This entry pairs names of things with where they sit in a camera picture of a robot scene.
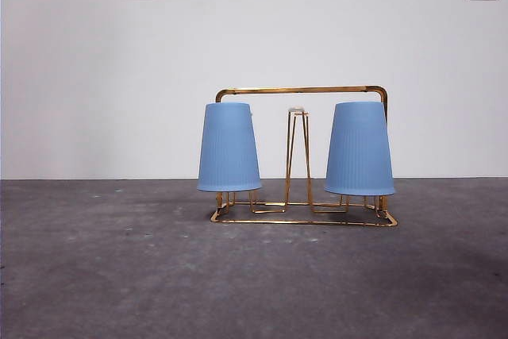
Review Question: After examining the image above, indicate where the gold wire cup rack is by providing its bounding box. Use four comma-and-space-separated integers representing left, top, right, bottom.
209, 84, 399, 229

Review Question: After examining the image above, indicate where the blue ribbed plastic cup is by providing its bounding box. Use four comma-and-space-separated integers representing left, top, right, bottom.
196, 102, 264, 193
323, 100, 397, 198

